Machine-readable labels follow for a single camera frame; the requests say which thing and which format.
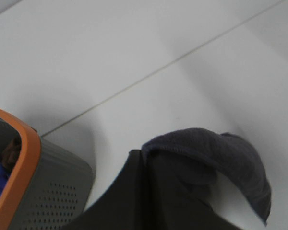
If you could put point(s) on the brown cloth in basket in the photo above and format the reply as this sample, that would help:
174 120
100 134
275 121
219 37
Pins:
11 154

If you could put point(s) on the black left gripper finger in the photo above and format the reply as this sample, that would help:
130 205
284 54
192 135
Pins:
148 197

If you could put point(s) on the grey basket with orange rim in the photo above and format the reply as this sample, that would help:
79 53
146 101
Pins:
48 186

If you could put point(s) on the dark grey towel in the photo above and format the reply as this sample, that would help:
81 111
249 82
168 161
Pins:
197 154

